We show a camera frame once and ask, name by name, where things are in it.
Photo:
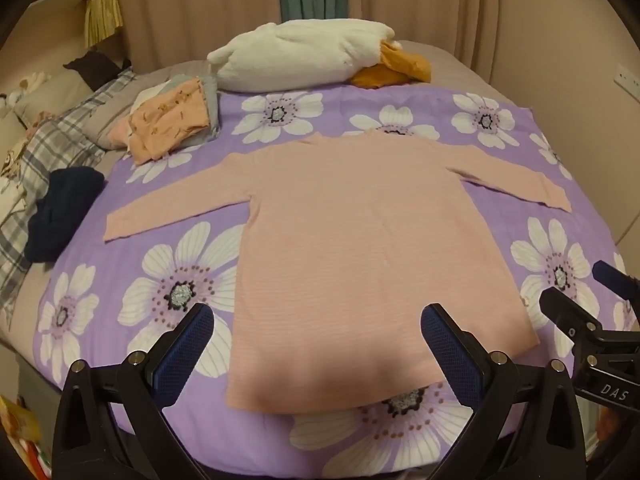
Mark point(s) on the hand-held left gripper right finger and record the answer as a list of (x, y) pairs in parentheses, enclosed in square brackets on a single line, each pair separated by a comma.
[(450, 355)]

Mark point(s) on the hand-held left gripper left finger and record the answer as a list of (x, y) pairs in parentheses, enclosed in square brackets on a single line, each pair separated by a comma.
[(182, 355)]

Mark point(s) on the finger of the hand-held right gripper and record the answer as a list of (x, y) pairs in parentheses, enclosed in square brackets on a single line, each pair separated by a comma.
[(617, 282), (570, 312)]

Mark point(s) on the pink long-sleeve shirt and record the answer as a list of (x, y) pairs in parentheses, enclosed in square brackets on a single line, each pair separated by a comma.
[(340, 240)]

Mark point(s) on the purple floral blanket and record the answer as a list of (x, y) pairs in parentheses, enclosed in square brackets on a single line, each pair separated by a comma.
[(125, 255)]

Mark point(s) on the colourful packet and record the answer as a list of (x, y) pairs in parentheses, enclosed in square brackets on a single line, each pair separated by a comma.
[(20, 430)]

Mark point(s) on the navy blue cloth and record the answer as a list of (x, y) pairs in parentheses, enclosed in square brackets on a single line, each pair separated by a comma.
[(60, 210)]

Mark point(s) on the orange floral folded garment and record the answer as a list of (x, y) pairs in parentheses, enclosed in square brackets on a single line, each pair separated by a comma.
[(167, 120)]

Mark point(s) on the cartoon print cushion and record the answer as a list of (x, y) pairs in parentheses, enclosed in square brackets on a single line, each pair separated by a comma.
[(11, 185)]

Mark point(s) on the grey folded garment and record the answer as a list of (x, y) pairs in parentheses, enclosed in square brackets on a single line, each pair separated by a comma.
[(212, 110)]

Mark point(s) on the grey plaid quilt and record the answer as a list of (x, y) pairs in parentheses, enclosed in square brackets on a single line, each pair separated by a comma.
[(45, 145)]

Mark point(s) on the white folded garment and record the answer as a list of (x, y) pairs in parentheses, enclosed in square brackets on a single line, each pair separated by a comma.
[(147, 96)]

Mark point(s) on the grey bed sheet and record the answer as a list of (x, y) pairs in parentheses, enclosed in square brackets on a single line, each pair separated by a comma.
[(452, 67)]

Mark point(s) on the beige pillow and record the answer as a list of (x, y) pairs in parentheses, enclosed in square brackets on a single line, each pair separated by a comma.
[(55, 92)]

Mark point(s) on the dark brown cloth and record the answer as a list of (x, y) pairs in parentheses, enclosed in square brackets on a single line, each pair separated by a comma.
[(95, 67)]

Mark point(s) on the white goose plush toy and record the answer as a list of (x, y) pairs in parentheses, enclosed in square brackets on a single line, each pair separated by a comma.
[(290, 55)]

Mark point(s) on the pink curtain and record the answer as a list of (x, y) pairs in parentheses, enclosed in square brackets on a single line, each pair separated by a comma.
[(200, 5), (420, 5)]

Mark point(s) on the yellow fringed cloth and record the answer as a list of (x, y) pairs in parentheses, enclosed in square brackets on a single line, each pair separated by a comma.
[(102, 15)]

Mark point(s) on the white shelf unit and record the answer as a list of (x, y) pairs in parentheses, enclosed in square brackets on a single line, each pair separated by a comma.
[(65, 5)]

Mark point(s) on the white wall socket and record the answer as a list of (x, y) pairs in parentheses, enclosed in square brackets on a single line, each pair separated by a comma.
[(629, 79)]

